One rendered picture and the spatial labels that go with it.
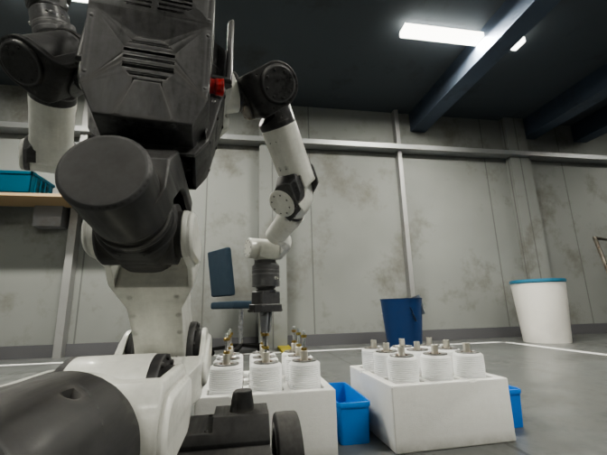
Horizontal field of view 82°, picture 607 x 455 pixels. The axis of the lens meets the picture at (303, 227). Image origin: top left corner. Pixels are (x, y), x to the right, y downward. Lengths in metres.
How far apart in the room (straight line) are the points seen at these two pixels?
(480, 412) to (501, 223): 4.06
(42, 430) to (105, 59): 0.54
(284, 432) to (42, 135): 0.82
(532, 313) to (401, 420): 3.30
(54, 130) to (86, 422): 0.74
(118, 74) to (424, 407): 1.11
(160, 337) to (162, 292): 0.11
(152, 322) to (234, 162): 3.55
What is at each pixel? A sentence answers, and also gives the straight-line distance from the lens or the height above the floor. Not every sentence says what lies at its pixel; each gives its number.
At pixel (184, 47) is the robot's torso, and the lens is 0.70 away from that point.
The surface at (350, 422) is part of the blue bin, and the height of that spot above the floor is 0.06.
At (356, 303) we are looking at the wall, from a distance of 4.10.
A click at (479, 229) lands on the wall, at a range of 4.97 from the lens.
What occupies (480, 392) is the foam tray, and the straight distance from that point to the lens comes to 1.30.
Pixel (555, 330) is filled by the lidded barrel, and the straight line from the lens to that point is 4.37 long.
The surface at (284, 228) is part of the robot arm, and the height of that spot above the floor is 0.63.
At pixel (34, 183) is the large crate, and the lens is 4.17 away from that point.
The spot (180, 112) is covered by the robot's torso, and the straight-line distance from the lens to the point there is 0.64.
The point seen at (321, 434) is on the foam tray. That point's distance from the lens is 1.13.
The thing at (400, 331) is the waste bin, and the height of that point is 0.18.
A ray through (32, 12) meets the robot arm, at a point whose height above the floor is 1.14.
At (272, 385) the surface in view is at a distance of 1.11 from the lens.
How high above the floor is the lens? 0.41
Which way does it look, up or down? 13 degrees up
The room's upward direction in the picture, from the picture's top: 1 degrees counter-clockwise
